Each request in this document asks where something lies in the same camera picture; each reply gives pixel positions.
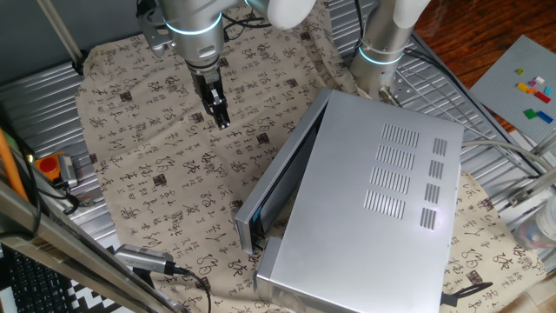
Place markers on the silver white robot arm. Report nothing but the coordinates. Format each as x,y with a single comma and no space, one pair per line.
195,17

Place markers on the blue toy brick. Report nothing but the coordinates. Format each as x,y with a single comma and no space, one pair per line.
544,117

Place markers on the yellow toy brick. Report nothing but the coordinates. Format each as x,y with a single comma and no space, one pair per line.
522,87

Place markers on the red toy brick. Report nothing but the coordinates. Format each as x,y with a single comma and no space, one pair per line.
542,97

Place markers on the white toy brick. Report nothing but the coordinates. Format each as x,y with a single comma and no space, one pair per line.
540,80

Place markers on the silver microwave door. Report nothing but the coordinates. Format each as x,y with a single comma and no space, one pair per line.
278,174

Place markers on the clear plastic bottle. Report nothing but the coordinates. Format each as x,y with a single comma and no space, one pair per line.
538,230

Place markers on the magenta toy brick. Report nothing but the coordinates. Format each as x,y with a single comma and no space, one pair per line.
532,83

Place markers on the large green toy brick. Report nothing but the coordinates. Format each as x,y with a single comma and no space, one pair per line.
530,114

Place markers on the silver microwave body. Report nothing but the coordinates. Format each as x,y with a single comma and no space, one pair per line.
360,208

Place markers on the black computer keyboard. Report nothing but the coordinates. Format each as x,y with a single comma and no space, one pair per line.
30,282

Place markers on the orange emergency stop button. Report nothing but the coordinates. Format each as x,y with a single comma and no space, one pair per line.
48,165

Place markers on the brass base connector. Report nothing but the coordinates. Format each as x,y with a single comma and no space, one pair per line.
387,95

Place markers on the aluminium profile bracket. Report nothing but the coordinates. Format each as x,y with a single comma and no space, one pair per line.
532,187

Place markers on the small lime green brick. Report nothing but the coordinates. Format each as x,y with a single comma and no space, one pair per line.
520,71

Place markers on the silver camera on mount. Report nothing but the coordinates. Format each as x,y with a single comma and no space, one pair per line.
143,258

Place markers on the cyan toy brick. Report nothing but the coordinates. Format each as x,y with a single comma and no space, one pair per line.
548,91

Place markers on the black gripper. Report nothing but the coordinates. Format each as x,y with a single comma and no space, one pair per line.
205,80

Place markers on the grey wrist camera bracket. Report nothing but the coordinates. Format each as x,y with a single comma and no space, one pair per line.
152,30

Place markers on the grey brick baseplate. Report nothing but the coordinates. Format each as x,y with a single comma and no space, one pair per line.
499,91

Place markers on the orange toy brick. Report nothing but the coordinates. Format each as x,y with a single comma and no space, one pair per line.
532,90

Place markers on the thin grey diagonal pole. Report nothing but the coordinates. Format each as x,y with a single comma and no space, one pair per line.
61,30

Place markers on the black white patterned mat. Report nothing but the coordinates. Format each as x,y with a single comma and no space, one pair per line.
91,300

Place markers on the beige calligraphy print cloth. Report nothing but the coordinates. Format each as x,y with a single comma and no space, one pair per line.
174,174

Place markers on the orange pole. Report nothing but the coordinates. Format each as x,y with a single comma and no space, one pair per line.
11,165

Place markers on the aluminium frame beam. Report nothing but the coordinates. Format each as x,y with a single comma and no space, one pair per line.
65,243

